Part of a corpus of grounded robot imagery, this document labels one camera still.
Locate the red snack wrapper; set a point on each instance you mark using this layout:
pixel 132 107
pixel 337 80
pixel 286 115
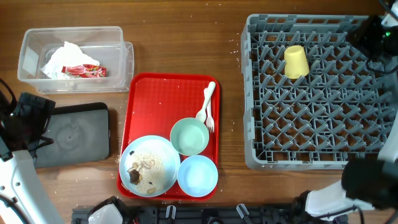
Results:
pixel 85 71

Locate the food scraps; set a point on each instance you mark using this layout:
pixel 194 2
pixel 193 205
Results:
pixel 146 172

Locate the yellow plastic cup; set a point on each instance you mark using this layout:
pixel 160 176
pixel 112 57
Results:
pixel 296 62

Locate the light blue plate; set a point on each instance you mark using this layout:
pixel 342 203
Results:
pixel 156 145

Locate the light blue small bowl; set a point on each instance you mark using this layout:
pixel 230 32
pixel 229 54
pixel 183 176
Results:
pixel 197 176

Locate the clear plastic bin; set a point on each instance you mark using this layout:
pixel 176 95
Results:
pixel 104 44

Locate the black tray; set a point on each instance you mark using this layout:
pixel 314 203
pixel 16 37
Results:
pixel 80 134

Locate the white plastic fork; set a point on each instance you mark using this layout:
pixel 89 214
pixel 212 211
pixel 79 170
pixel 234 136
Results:
pixel 210 123

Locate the green bowl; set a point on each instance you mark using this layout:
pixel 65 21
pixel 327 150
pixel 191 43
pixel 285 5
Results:
pixel 189 136

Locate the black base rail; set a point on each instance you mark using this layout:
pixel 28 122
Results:
pixel 193 215

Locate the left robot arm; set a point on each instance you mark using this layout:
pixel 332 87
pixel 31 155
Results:
pixel 24 121

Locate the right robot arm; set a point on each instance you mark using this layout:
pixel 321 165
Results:
pixel 365 184

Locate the white napkin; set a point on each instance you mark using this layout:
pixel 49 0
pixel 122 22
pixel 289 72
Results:
pixel 70 55

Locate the grey dishwasher rack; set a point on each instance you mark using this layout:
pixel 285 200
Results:
pixel 343 109

